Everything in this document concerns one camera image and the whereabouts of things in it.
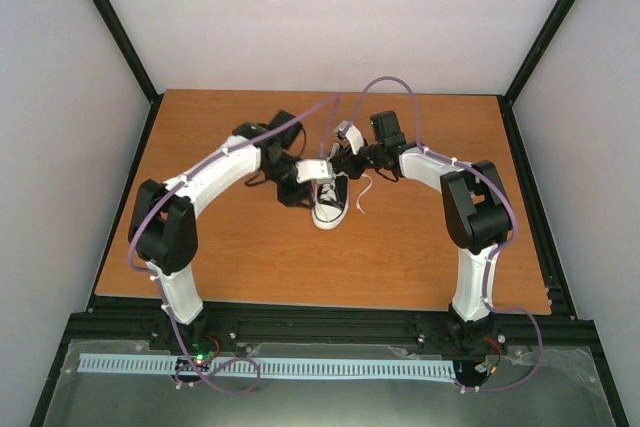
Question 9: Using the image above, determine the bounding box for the white shoelace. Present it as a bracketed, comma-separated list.
[317, 171, 375, 216]

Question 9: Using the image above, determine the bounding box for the black white canvas sneaker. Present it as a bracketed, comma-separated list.
[311, 173, 349, 230]

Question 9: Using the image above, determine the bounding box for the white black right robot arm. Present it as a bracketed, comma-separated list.
[330, 111, 516, 352]

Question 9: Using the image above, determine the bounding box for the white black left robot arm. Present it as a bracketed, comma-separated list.
[127, 110, 311, 350]

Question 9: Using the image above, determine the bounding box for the clear acrylic cover plate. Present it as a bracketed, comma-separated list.
[42, 341, 614, 426]

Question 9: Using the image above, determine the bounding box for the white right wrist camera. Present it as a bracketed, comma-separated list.
[334, 121, 365, 155]

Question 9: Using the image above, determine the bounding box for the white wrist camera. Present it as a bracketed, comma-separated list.
[334, 121, 365, 155]
[295, 159, 334, 184]

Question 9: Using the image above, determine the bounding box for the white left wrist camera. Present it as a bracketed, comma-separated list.
[295, 159, 334, 184]

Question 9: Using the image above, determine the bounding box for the black aluminium frame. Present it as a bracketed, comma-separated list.
[31, 0, 628, 426]

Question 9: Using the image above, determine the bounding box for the light blue slotted cable duct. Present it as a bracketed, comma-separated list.
[77, 353, 456, 382]

